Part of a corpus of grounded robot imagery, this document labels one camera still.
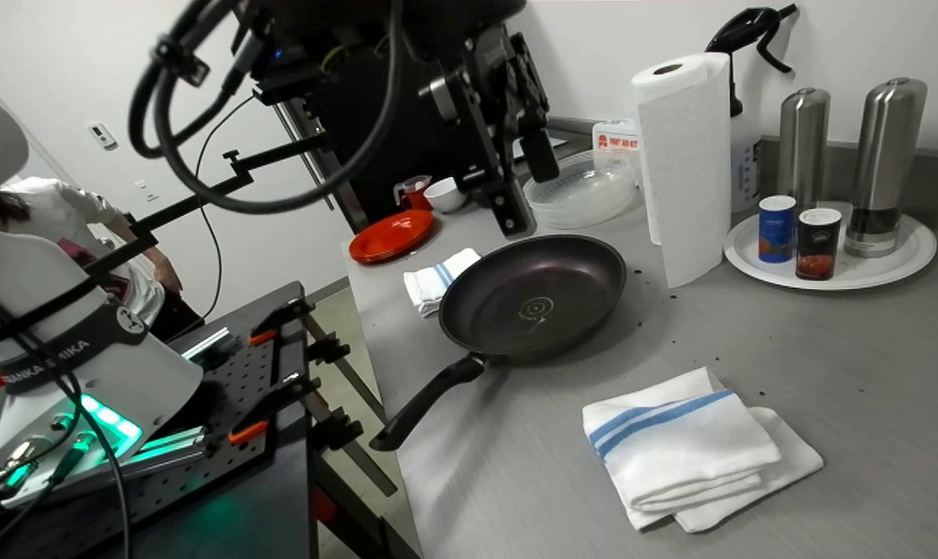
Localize spray bottle black trigger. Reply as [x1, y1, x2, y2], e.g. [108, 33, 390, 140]
[704, 4, 806, 217]

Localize black cable bundle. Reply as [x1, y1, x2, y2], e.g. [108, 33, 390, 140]
[0, 0, 406, 559]

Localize blue label spice jar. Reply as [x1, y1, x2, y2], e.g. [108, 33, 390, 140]
[755, 194, 801, 266]

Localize white round tray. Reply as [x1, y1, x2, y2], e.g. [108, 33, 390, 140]
[723, 208, 938, 294]

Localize person in white shirt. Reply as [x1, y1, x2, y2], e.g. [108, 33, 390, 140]
[0, 172, 184, 313]

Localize red plate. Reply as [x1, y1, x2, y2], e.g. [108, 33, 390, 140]
[346, 208, 444, 266]

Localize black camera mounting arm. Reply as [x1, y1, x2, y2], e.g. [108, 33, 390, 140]
[76, 131, 334, 288]

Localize dark red spice jar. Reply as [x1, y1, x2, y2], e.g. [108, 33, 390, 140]
[791, 204, 847, 282]

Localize black perforated robot table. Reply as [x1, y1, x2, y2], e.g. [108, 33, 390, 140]
[0, 280, 322, 559]

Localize small white bowl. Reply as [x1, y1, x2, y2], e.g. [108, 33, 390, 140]
[422, 173, 472, 217]

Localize white paper towel roll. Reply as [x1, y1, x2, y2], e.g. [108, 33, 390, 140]
[631, 52, 736, 293]

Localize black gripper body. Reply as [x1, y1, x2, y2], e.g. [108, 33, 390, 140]
[415, 29, 539, 140]

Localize white dish cloth blue stripes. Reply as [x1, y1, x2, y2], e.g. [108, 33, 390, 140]
[582, 367, 787, 533]

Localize black frying pan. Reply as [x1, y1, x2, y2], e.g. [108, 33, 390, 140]
[367, 234, 635, 453]

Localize tall steel grinder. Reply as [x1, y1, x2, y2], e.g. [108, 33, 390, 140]
[845, 75, 931, 260]

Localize white wall switch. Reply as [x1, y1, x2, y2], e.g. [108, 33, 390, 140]
[86, 122, 121, 153]

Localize black stereo camera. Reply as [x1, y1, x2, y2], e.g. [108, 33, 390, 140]
[251, 70, 322, 109]

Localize large clear plastic bowl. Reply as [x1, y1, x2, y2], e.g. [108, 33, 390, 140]
[529, 148, 642, 234]

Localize short steel grinder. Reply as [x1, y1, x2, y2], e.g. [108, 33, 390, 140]
[777, 88, 832, 214]

